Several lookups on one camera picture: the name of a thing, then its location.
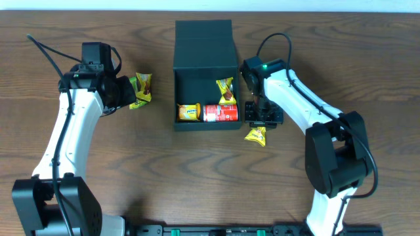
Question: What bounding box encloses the red chips can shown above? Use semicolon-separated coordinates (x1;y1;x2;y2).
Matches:
203;104;239;122

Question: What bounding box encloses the dark green box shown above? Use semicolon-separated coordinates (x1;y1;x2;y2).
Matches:
173;20;242;131

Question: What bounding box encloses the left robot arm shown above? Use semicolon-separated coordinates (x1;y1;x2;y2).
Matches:
12;42;136;235

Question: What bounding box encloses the yellow-green chocolate snack packet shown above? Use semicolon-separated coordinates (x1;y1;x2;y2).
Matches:
136;73;152;102

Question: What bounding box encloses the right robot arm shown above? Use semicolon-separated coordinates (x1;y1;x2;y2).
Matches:
240;56;382;235

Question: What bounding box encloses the yellow Apollo chocolate packet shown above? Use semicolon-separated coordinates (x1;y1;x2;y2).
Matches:
216;77;236;105

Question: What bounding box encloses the yellow orange snack packet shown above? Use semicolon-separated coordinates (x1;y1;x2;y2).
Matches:
244;127;266;147

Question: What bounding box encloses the green snack packet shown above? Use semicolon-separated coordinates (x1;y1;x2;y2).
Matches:
129;77;148;109

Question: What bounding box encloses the orange biscuit packet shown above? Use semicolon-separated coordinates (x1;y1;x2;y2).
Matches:
178;103;201;121

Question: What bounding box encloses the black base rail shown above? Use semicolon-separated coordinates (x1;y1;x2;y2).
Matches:
126;224;384;236

